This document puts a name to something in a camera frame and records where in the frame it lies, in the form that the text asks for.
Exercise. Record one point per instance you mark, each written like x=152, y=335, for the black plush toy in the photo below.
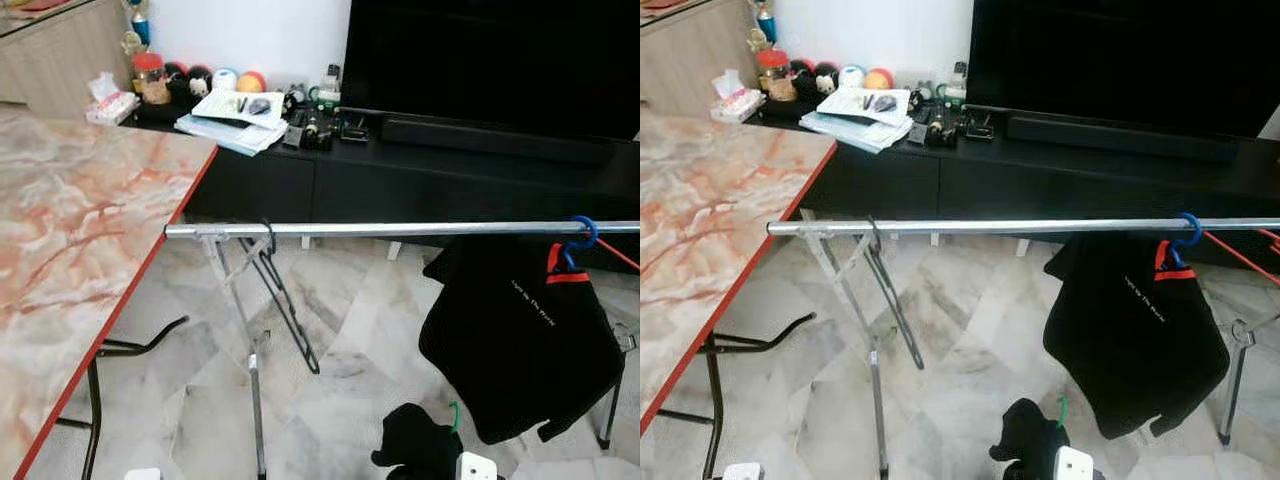
x=190, y=82
x=814, y=80

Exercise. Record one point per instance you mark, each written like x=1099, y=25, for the gold and blue trophy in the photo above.
x=136, y=30
x=762, y=28

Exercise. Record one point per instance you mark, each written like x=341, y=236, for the silver metal clothes rack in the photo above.
x=400, y=229
x=1000, y=226

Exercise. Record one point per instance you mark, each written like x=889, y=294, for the black t-shirt small white print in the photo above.
x=1130, y=340
x=520, y=340

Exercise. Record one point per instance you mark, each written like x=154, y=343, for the black shirt large white lettering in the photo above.
x=415, y=445
x=1025, y=440

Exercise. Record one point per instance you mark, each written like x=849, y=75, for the green plastic hanger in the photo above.
x=455, y=415
x=1062, y=410

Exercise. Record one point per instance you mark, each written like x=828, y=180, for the pink white tissue pack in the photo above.
x=112, y=102
x=738, y=100

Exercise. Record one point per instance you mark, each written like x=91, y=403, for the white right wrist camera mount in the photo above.
x=476, y=467
x=1073, y=464

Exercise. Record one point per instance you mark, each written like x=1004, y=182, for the black television console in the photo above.
x=350, y=190
x=1000, y=185

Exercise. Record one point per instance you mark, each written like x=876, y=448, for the marble pattern folding table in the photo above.
x=80, y=220
x=700, y=220

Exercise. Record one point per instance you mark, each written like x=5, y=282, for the red plastic hanger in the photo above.
x=1240, y=258
x=620, y=255

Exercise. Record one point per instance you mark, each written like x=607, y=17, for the blue plastic hanger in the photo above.
x=590, y=232
x=1195, y=228

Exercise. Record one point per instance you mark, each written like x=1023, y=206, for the orange ball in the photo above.
x=878, y=79
x=252, y=82

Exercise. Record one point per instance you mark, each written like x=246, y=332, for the red lid snack jar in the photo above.
x=151, y=80
x=776, y=78

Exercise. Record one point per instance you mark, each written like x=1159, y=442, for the black soundbar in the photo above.
x=1120, y=138
x=500, y=140

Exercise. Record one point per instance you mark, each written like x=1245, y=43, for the white and blue ball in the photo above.
x=851, y=77
x=225, y=80

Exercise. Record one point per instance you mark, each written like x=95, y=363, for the stack of white papers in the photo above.
x=235, y=125
x=858, y=122

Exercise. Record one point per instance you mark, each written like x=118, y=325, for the light wooden cabinet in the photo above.
x=690, y=60
x=60, y=60

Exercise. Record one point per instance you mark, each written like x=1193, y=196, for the black flat television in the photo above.
x=490, y=60
x=1120, y=60

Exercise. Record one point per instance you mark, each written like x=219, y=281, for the small clear bottle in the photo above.
x=956, y=85
x=331, y=88

